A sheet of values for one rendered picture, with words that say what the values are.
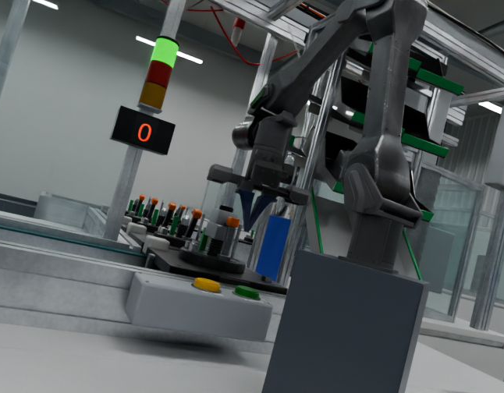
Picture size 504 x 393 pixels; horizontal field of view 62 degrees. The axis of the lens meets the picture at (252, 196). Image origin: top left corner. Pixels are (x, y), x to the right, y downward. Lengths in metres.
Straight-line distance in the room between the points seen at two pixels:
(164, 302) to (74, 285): 0.13
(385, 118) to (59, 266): 0.48
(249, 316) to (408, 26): 0.47
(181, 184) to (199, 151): 1.02
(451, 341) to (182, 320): 1.70
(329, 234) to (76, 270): 0.60
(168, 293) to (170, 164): 10.86
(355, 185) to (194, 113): 11.22
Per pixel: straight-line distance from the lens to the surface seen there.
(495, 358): 2.46
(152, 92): 0.94
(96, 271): 0.65
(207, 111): 11.78
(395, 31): 0.63
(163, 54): 0.97
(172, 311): 0.62
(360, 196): 0.51
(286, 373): 0.51
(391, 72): 0.60
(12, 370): 0.54
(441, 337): 2.14
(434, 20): 2.10
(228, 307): 0.64
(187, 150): 11.53
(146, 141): 0.93
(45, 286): 0.66
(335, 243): 1.01
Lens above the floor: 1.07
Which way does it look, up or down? 4 degrees up
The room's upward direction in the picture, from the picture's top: 15 degrees clockwise
